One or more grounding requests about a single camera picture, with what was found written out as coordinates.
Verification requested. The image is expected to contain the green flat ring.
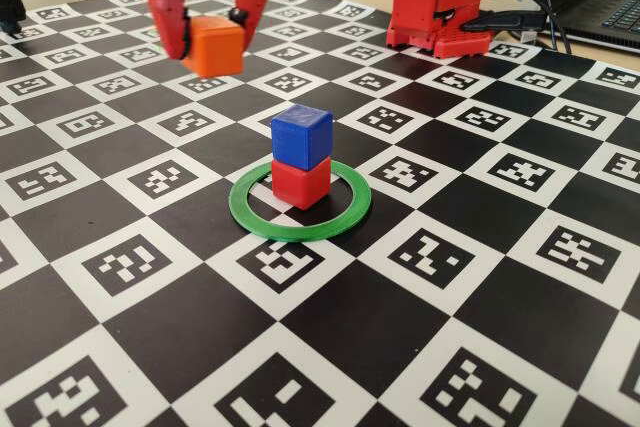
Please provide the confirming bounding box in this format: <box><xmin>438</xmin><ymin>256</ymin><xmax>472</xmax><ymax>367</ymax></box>
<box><xmin>228</xmin><ymin>159</ymin><xmax>374</xmax><ymax>243</ymax></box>

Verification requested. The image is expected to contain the orange cube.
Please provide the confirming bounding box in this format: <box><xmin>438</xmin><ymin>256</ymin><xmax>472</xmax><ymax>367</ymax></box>
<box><xmin>181</xmin><ymin>15</ymin><xmax>246</xmax><ymax>80</ymax></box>

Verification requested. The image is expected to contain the black stand clamp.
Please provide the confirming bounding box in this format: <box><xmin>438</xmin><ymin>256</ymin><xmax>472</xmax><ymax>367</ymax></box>
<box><xmin>0</xmin><ymin>0</ymin><xmax>27</xmax><ymax>39</ymax></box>

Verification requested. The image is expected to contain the blue cube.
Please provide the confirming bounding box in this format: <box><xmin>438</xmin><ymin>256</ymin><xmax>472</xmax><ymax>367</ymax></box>
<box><xmin>270</xmin><ymin>103</ymin><xmax>335</xmax><ymax>172</ymax></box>

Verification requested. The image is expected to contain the red cube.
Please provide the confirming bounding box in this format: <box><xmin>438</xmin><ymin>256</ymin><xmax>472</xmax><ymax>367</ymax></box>
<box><xmin>270</xmin><ymin>155</ymin><xmax>332</xmax><ymax>211</ymax></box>

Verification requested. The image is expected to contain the thick black plug cable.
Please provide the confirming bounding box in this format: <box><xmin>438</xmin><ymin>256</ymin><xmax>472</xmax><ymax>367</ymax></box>
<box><xmin>462</xmin><ymin>10</ymin><xmax>546</xmax><ymax>34</ymax></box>

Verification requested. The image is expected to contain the black white marker checkerboard mat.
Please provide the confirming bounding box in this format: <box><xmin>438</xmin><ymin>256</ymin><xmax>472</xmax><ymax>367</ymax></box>
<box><xmin>0</xmin><ymin>0</ymin><xmax>640</xmax><ymax>427</ymax></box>

